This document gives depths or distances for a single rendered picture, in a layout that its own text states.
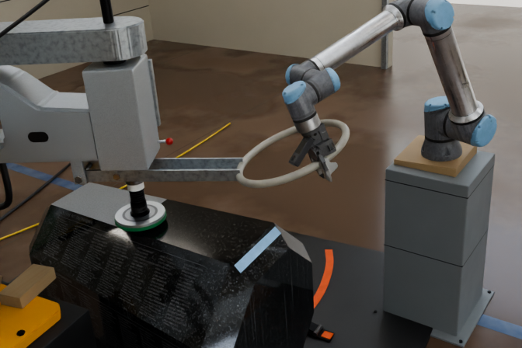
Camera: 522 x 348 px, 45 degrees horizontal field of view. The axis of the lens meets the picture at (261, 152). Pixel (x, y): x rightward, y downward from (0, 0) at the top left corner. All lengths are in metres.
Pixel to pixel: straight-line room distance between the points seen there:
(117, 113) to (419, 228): 1.53
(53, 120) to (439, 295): 1.98
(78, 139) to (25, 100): 0.25
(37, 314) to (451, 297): 1.90
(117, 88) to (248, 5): 5.95
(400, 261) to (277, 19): 5.24
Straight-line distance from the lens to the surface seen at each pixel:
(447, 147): 3.06
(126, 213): 2.79
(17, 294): 2.53
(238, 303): 2.46
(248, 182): 2.42
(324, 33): 7.76
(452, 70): 2.72
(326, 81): 2.27
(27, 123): 2.64
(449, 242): 3.12
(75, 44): 2.44
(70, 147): 2.61
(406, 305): 3.43
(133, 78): 2.41
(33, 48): 2.51
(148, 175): 2.61
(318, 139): 2.30
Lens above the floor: 2.19
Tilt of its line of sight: 24 degrees down
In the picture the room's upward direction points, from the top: 4 degrees counter-clockwise
